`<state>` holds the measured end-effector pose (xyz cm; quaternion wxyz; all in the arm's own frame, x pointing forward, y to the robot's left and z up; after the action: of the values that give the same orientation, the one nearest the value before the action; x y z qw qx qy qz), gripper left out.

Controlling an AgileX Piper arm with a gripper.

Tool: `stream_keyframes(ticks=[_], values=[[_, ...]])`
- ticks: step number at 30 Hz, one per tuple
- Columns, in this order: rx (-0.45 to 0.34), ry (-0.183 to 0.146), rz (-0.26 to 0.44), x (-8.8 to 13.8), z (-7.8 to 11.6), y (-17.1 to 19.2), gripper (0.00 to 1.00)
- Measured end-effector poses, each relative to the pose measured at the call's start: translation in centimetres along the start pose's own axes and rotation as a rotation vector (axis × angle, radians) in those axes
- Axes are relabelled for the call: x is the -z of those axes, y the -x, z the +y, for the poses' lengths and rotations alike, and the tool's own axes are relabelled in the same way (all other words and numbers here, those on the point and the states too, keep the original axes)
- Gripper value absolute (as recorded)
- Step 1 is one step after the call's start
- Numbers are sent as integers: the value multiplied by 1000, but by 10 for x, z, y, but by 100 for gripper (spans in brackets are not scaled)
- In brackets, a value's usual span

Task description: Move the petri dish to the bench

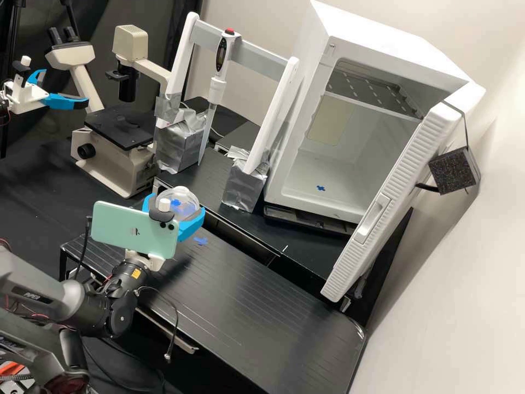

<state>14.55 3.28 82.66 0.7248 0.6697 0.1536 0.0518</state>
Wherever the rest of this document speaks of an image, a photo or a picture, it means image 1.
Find white incubator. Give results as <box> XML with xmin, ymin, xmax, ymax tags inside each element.
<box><xmin>262</xmin><ymin>0</ymin><xmax>487</xmax><ymax>225</ymax></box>

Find cream microscope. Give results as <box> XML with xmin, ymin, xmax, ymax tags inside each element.
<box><xmin>44</xmin><ymin>24</ymin><xmax>174</xmax><ymax>200</ymax></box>

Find black cable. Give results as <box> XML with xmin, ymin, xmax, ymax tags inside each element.
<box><xmin>134</xmin><ymin>285</ymin><xmax>182</xmax><ymax>364</ymax></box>
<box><xmin>75</xmin><ymin>216</ymin><xmax>94</xmax><ymax>284</ymax></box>

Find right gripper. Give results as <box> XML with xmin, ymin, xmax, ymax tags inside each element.
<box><xmin>124</xmin><ymin>192</ymin><xmax>206</xmax><ymax>273</ymax></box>

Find right wrist camera phone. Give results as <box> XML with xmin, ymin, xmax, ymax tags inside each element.
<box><xmin>89</xmin><ymin>198</ymin><xmax>181</xmax><ymax>260</ymax></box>

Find left phone holder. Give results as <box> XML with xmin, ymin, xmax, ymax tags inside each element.
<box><xmin>11</xmin><ymin>55</ymin><xmax>33</xmax><ymax>89</ymax></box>

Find petri dish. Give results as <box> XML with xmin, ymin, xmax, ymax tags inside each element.
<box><xmin>155</xmin><ymin>185</ymin><xmax>202</xmax><ymax>221</ymax></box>

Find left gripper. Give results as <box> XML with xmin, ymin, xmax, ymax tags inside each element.
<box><xmin>4</xmin><ymin>68</ymin><xmax>91</xmax><ymax>114</ymax></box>

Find pipette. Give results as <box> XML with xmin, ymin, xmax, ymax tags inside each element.
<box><xmin>198</xmin><ymin>27</ymin><xmax>241</xmax><ymax>166</ymax></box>

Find white pipette stand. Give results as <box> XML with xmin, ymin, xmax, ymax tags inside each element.
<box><xmin>154</xmin><ymin>11</ymin><xmax>302</xmax><ymax>213</ymax></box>

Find black platform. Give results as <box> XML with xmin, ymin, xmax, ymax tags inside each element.
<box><xmin>266</xmin><ymin>213</ymin><xmax>413</xmax><ymax>329</ymax></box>
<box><xmin>152</xmin><ymin>146</ymin><xmax>284</xmax><ymax>268</ymax></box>
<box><xmin>182</xmin><ymin>96</ymin><xmax>252</xmax><ymax>142</ymax></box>
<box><xmin>214</xmin><ymin>121</ymin><xmax>264</xmax><ymax>155</ymax></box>
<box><xmin>59</xmin><ymin>228</ymin><xmax>367</xmax><ymax>394</ymax></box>

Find incubator door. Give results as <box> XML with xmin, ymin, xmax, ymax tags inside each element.
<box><xmin>319</xmin><ymin>98</ymin><xmax>481</xmax><ymax>306</ymax></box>

